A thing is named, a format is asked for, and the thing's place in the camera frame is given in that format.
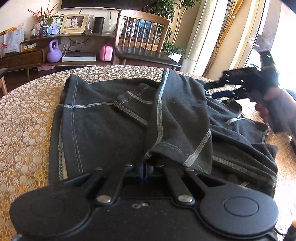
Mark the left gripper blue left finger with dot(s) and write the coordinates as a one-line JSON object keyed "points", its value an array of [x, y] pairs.
{"points": [[142, 171]]}

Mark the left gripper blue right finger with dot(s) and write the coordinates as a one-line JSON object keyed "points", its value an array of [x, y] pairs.
{"points": [[149, 170]]}

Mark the black garment white stitching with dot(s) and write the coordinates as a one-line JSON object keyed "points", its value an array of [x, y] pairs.
{"points": [[107, 124]]}

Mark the right hand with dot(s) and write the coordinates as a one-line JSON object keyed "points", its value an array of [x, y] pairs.
{"points": [[277, 109]]}

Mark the white standing air conditioner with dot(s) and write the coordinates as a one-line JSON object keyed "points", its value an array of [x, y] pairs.
{"points": [[204, 36]]}

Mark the green potted tree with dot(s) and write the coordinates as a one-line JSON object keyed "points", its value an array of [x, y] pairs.
{"points": [[173, 11]]}

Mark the pink container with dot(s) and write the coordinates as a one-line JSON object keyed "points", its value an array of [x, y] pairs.
{"points": [[106, 52]]}

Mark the lace patterned tablecloth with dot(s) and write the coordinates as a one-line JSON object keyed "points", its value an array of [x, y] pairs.
{"points": [[26, 120]]}

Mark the white flat box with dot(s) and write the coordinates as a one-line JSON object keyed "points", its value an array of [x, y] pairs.
{"points": [[78, 57]]}

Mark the purple kettlebell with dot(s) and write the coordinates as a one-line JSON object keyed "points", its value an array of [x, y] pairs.
{"points": [[54, 55]]}

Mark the black speaker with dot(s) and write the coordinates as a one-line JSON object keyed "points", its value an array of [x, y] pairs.
{"points": [[98, 25]]}

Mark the framed photo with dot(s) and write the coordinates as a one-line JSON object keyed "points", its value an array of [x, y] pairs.
{"points": [[74, 23]]}

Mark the pink flower plant pot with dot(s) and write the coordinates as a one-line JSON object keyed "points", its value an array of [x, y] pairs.
{"points": [[45, 18]]}

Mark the white gift bag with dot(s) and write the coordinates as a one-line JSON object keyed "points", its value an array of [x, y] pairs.
{"points": [[10, 42]]}

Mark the black wall television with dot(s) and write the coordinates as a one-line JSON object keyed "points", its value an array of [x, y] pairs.
{"points": [[105, 4]]}

